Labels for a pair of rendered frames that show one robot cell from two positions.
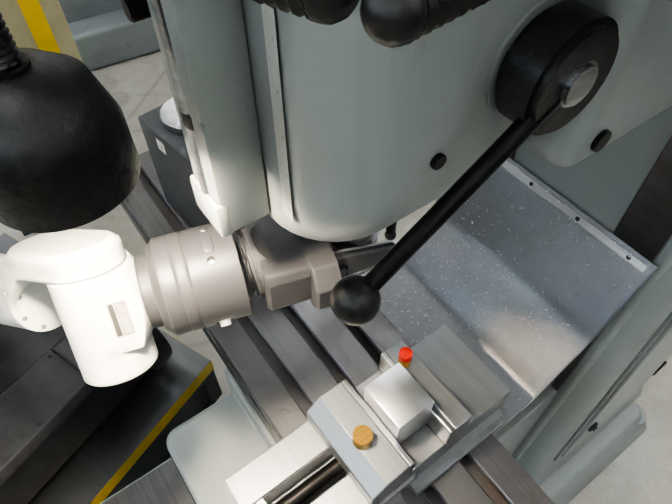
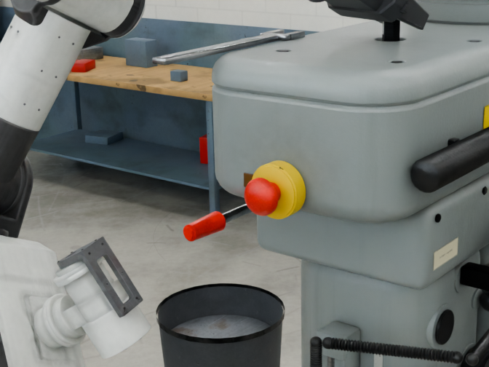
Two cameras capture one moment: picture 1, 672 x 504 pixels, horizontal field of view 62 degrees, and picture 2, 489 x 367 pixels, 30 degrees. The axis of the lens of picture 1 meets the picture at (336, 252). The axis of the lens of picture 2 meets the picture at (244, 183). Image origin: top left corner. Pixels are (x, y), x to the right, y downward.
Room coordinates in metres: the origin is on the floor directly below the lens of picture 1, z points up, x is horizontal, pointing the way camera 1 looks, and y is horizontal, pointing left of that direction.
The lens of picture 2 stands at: (-0.67, 0.45, 2.05)
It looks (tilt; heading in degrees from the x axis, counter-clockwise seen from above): 17 degrees down; 345
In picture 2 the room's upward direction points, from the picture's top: 1 degrees counter-clockwise
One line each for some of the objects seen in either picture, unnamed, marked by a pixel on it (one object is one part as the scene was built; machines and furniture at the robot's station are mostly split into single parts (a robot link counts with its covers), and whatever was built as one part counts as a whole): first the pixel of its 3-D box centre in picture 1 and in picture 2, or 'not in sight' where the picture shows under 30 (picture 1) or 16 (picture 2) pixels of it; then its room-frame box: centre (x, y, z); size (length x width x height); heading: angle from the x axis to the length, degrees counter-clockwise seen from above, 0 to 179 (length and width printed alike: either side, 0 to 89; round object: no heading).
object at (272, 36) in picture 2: not in sight; (231, 45); (0.34, 0.18, 1.89); 0.24 x 0.04 x 0.01; 126
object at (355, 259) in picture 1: (364, 261); not in sight; (0.31, -0.03, 1.23); 0.06 x 0.02 x 0.03; 110
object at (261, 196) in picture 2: not in sight; (264, 195); (0.19, 0.19, 1.76); 0.04 x 0.03 x 0.04; 36
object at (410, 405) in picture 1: (396, 404); not in sight; (0.26, -0.07, 1.02); 0.06 x 0.05 x 0.06; 37
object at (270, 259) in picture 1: (259, 263); not in sight; (0.31, 0.07, 1.23); 0.13 x 0.12 x 0.10; 20
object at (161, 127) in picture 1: (220, 175); not in sight; (0.65, 0.19, 1.01); 0.22 x 0.12 x 0.20; 44
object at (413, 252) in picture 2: not in sight; (403, 196); (0.36, -0.05, 1.68); 0.34 x 0.24 x 0.10; 126
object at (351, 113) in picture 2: not in sight; (394, 102); (0.35, -0.03, 1.81); 0.47 x 0.26 x 0.16; 126
